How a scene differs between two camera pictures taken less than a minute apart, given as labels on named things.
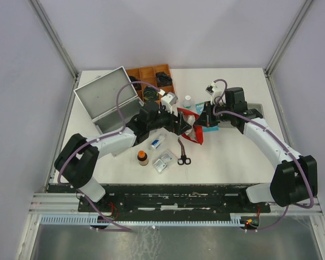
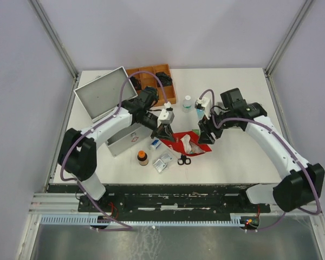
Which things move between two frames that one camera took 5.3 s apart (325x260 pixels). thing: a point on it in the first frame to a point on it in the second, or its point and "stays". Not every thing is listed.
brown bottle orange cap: [142, 156] stays
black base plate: [216, 201] stays
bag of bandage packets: [190, 119] to [191, 147]
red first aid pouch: [195, 134] to [186, 143]
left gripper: [178, 129] to [164, 131]
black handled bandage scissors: [183, 159] stays
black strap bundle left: [137, 85] stays
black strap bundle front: [150, 93] stays
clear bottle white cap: [187, 102] stays
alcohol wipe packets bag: [161, 163] stays
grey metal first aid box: [99, 98] stays
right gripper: [205, 119] to [206, 125]
